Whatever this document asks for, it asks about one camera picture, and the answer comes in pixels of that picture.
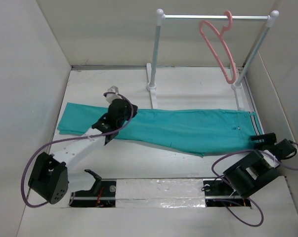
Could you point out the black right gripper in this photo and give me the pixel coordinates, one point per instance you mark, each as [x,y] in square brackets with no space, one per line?
[269,138]

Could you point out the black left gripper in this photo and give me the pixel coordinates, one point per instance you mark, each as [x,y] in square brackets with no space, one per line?
[129,107]

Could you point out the teal trousers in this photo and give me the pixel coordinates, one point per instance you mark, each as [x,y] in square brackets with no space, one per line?
[194,131]

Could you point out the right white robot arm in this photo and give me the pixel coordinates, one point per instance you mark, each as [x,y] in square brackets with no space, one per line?
[258,168]

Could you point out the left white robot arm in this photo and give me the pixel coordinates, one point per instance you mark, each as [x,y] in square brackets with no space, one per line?
[50,176]

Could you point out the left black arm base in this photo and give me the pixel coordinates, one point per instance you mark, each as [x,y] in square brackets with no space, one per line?
[101,195]

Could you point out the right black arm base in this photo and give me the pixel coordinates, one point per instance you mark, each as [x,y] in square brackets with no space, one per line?
[219,194]

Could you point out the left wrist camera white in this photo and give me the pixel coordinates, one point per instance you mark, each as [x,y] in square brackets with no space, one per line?
[111,94]

